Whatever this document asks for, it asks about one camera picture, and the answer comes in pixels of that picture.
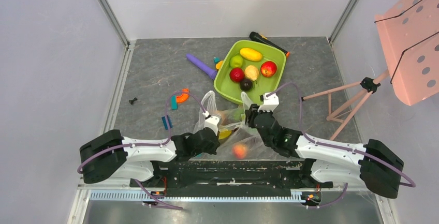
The yellow fake mango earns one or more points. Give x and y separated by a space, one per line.
251 54

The dark purple fake plum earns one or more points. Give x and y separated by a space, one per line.
246 85

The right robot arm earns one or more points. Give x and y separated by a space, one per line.
372 164

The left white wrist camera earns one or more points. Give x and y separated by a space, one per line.
211 121

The green fake apple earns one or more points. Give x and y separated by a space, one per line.
236 61

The orange yellow toy piece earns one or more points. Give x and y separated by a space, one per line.
218 65

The pink perforated music stand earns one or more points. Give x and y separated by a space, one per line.
408 34

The yellow fruit in bag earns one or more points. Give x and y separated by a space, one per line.
224 133

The clear plastic bag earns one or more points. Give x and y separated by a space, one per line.
241 134

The green fruit in bag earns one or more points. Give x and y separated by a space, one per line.
237 115

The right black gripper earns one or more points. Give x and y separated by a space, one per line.
255 117

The yellow fake pear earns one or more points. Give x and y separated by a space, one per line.
251 72

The blue rectangular block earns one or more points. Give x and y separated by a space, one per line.
167 122

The orange peach in bag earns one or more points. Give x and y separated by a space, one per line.
240 151

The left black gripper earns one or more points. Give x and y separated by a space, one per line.
216 144

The teal long block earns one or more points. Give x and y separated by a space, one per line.
174 103

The green plastic tray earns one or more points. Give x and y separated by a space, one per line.
231 90

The red fake pomegranate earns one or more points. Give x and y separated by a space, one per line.
237 75

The black flashlight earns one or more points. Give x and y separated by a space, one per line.
254 36

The purple plastic handle tool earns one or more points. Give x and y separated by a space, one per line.
212 73

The small black screw piece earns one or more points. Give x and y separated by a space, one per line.
132 101

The red fake apple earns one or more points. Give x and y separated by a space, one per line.
268 69

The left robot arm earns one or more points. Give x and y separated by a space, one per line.
113 155

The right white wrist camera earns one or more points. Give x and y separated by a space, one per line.
270 101

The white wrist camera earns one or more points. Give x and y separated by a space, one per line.
211 121
270 101

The orange curved toy piece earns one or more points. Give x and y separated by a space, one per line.
183 96

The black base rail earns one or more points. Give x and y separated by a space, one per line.
214 178

